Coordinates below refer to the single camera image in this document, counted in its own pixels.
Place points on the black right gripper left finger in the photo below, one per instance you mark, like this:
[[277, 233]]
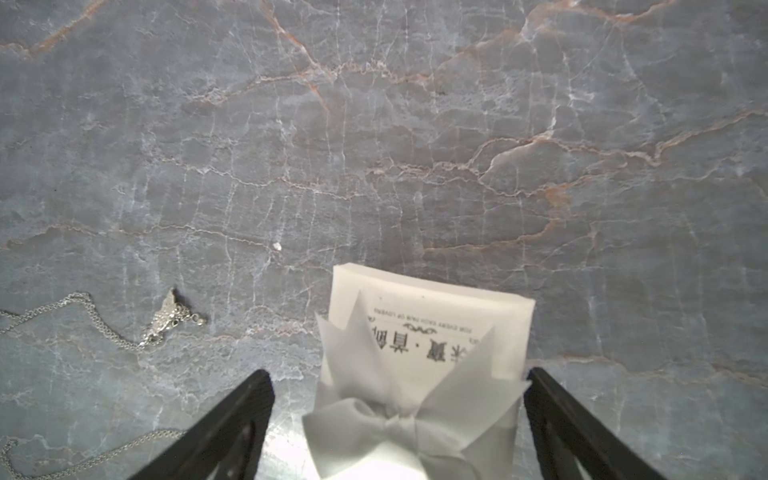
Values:
[[226, 443]]

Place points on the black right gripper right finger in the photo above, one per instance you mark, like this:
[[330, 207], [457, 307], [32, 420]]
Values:
[[570, 442]]

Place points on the white bow gift box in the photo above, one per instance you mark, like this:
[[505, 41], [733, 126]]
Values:
[[419, 379]]

